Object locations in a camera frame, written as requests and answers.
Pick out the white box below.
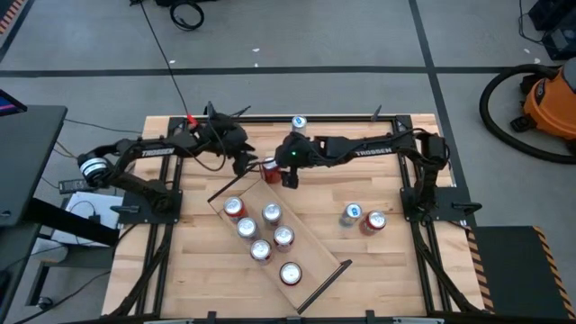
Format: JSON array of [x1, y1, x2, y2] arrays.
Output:
[[50, 191, 125, 247]]

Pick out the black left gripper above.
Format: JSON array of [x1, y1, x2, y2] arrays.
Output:
[[202, 114, 260, 178]]

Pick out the black desk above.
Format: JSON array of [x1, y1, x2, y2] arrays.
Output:
[[0, 103, 122, 316]]

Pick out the blue silver energy drink can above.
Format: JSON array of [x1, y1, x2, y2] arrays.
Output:
[[338, 202, 364, 229], [291, 114, 309, 136]]

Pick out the orange shop vacuum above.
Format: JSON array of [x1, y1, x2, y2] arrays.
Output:
[[478, 63, 576, 165], [510, 58, 576, 154]]

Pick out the silver diet cola can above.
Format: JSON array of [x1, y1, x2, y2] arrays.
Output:
[[262, 202, 284, 228], [237, 216, 260, 244]]

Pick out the black cable bundle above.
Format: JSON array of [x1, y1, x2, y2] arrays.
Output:
[[107, 222, 175, 317], [411, 222, 485, 314]]

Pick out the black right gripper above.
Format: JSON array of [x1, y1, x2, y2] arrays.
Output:
[[274, 140, 300, 189]]

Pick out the black mat hazard stripes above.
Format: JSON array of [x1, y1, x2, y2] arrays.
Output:
[[0, 0, 28, 36], [465, 224, 576, 321]]

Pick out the long black floor cable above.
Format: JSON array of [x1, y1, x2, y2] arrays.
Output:
[[138, 0, 193, 119]]

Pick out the black metal table frame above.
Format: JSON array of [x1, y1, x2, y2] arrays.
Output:
[[134, 114, 451, 324]]

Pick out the black laptop screen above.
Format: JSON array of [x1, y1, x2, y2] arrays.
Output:
[[0, 88, 29, 117]]

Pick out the black floor cable with plug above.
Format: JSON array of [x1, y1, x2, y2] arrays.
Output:
[[13, 268, 113, 324]]

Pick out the coiled black cable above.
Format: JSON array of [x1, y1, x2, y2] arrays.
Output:
[[168, 0, 206, 32]]

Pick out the black equipment case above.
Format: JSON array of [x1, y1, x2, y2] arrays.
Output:
[[526, 0, 576, 62]]

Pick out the thin black floor cable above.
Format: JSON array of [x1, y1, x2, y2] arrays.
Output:
[[63, 118, 144, 135]]

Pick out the black power adapter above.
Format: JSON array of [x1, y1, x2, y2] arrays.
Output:
[[58, 178, 95, 194]]

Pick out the wooden shelf black end frames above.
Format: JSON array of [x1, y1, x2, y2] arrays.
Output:
[[205, 164, 354, 315]]

